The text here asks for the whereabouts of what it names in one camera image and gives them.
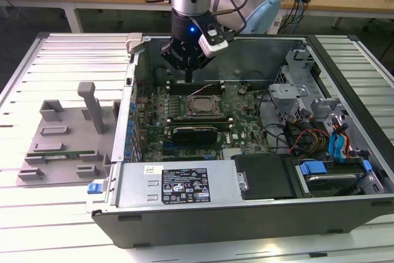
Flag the green RAM stick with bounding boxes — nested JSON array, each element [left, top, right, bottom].
[[26, 150, 95, 161], [171, 120, 231, 132]]

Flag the black plastic shroud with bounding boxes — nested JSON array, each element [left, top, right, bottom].
[[230, 154, 295, 201]]

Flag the CPU socket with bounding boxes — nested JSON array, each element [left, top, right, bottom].
[[183, 94, 224, 119]]

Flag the hard disk in blue carrier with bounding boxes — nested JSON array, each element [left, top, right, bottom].
[[295, 160, 375, 198]]

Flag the green motherboard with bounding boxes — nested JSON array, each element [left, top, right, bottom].
[[135, 81, 276, 163]]

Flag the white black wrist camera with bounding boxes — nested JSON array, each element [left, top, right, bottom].
[[190, 13, 230, 59]]

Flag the black graphics card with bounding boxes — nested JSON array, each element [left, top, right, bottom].
[[171, 126, 218, 146]]

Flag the coloured power wire bundle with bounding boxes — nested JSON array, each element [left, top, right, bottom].
[[284, 107, 332, 156]]

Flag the black cylindrical part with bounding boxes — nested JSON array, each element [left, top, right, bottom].
[[153, 66, 169, 84]]

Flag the black open PC case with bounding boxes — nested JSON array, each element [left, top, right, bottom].
[[85, 32, 394, 249]]

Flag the silver metal disk bay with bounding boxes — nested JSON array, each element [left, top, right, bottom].
[[267, 49, 324, 107]]

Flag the silver power supply box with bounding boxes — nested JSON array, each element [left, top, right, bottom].
[[115, 161, 244, 210]]

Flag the metal socket locking lever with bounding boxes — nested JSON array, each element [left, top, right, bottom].
[[187, 83, 214, 97]]

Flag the blue flat data wire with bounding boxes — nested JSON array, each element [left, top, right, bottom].
[[328, 123, 348, 161]]

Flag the black camera cable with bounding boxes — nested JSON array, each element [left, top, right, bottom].
[[212, 0, 249, 42]]

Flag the silver finned chipset heatsink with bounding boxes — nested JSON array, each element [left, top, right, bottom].
[[223, 148, 244, 158]]

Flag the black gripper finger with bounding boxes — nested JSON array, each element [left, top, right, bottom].
[[188, 46, 213, 84], [160, 38, 190, 84]]

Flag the black rating label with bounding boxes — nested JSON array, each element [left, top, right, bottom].
[[161, 166, 211, 204]]

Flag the metal socket cover frame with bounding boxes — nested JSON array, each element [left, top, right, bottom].
[[183, 95, 223, 119]]

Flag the grey parts rack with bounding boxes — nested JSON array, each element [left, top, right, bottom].
[[17, 81, 121, 187]]

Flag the black RAM slot white clips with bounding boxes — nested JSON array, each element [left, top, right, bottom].
[[167, 118, 232, 123], [166, 86, 225, 91], [166, 81, 225, 86]]

